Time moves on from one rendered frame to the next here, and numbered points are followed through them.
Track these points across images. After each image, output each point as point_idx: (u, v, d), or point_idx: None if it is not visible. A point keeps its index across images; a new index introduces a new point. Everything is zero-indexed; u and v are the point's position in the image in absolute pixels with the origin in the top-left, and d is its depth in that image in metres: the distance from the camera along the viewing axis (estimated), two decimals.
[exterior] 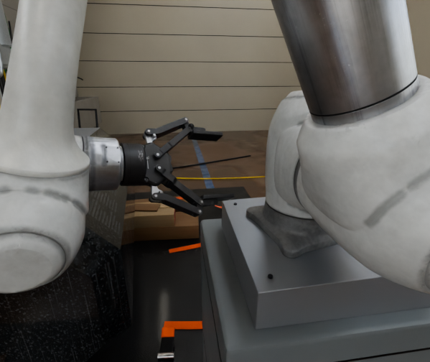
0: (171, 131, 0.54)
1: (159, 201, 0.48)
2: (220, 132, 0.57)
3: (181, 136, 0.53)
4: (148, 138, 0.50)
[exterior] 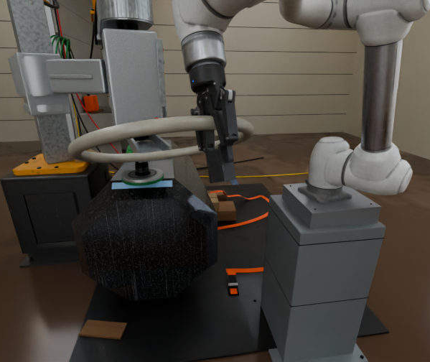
0: (200, 132, 0.60)
1: (229, 99, 0.51)
2: (220, 178, 0.59)
3: (213, 134, 0.59)
4: (199, 108, 0.61)
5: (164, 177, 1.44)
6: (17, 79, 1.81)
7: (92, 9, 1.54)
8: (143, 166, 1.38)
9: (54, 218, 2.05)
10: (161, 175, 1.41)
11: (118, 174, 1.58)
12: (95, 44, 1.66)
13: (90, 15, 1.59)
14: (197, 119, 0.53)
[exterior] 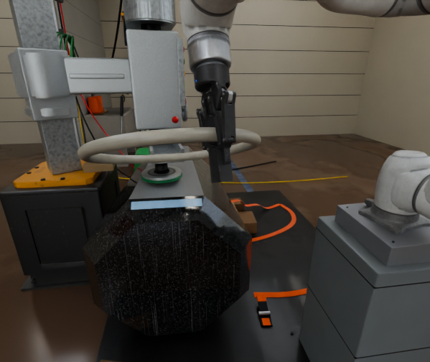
0: None
1: (229, 100, 0.51)
2: None
3: None
4: None
5: (181, 175, 1.46)
6: (30, 79, 1.57)
7: (122, 11, 1.60)
8: (162, 165, 1.41)
9: (59, 236, 1.82)
10: (179, 174, 1.43)
11: (137, 190, 1.35)
12: (125, 44, 1.72)
13: (121, 17, 1.65)
14: (194, 131, 0.53)
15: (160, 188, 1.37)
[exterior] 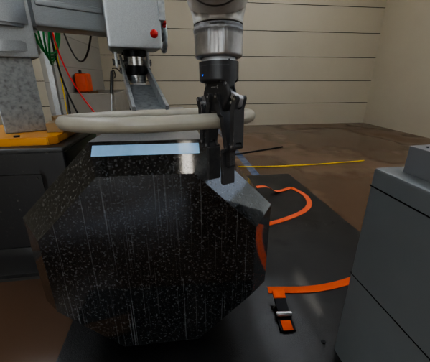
0: None
1: (239, 105, 0.48)
2: (218, 174, 0.60)
3: (217, 130, 0.57)
4: None
5: None
6: None
7: None
8: None
9: (15, 213, 1.39)
10: None
11: (105, 135, 0.92)
12: None
13: None
14: (192, 121, 0.49)
15: (139, 133, 0.95)
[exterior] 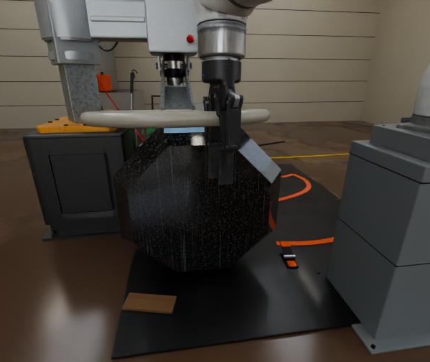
0: None
1: (235, 105, 0.47)
2: None
3: (220, 130, 0.57)
4: None
5: None
6: None
7: None
8: None
9: (82, 184, 1.81)
10: None
11: None
12: None
13: None
14: (191, 118, 0.50)
15: None
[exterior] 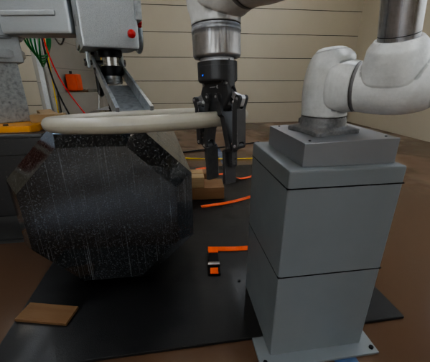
0: None
1: (241, 105, 0.48)
2: (217, 173, 0.60)
3: (215, 130, 0.57)
4: None
5: None
6: None
7: None
8: None
9: (5, 187, 1.74)
10: None
11: None
12: None
13: None
14: (195, 119, 0.49)
15: None
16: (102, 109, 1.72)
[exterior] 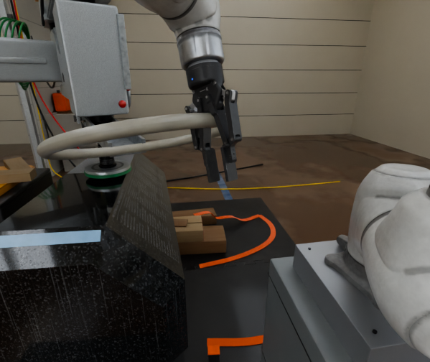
0: (196, 131, 0.58)
1: (232, 99, 0.51)
2: (217, 177, 0.60)
3: (209, 133, 0.58)
4: (194, 105, 0.59)
5: (128, 172, 1.30)
6: None
7: None
8: (108, 158, 1.28)
9: None
10: (123, 169, 1.28)
11: (14, 216, 0.93)
12: (42, 24, 1.49)
13: None
14: (191, 118, 0.50)
15: (51, 212, 0.96)
16: (76, 171, 1.39)
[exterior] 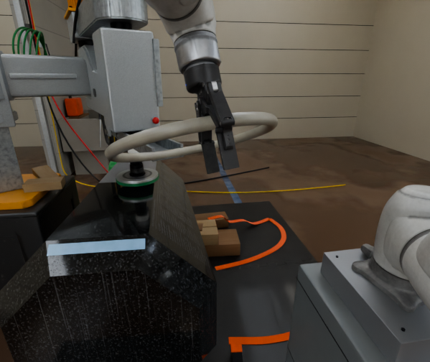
0: None
1: (215, 88, 0.49)
2: (218, 169, 0.63)
3: (211, 130, 0.62)
4: None
5: (149, 183, 1.35)
6: None
7: (69, 6, 1.47)
8: (138, 167, 1.37)
9: None
10: (143, 181, 1.33)
11: (64, 225, 1.03)
12: (72, 42, 1.58)
13: (67, 12, 1.51)
14: (247, 115, 0.58)
15: (96, 222, 1.06)
16: (106, 180, 1.48)
